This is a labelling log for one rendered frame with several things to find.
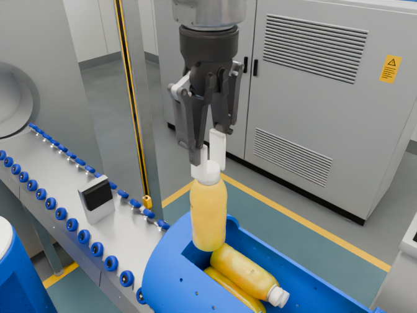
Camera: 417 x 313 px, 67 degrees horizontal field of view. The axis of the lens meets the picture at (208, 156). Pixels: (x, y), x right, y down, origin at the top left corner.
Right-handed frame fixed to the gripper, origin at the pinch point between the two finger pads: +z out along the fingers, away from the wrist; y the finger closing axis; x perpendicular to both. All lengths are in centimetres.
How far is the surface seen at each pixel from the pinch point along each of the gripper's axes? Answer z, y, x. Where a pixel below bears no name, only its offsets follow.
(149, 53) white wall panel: 133, -289, -386
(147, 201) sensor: 52, -18, -46
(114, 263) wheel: 49, 7, -30
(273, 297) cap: 34.9, -6.8, 13.0
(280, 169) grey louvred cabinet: 128, -160, -64
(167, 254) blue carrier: 25.4, 5.5, -6.5
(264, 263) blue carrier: 39.7, -16.2, 5.0
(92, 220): 51, 1, -52
